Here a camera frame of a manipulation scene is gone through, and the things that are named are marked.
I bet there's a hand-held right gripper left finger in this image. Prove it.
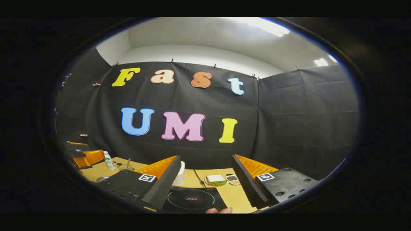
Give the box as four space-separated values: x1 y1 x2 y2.
96 156 182 211

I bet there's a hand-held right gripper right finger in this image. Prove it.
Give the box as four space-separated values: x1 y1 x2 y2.
231 154 319 209

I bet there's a black induction cooktop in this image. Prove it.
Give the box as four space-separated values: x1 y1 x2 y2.
162 187 227 214

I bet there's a white divided dish with beans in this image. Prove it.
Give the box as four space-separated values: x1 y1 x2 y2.
225 174 241 186

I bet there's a white toaster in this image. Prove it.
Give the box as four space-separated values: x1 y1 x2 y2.
172 161 185 187

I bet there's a white green drink bottle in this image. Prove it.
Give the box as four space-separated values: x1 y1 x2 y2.
103 151 116 170

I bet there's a sandwich with lettuce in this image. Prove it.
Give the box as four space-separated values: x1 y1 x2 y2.
205 175 228 186

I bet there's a ceiling light panel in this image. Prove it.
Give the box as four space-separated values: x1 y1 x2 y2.
314 55 338 67

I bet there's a black power cable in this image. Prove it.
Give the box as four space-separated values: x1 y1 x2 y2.
194 169 206 188

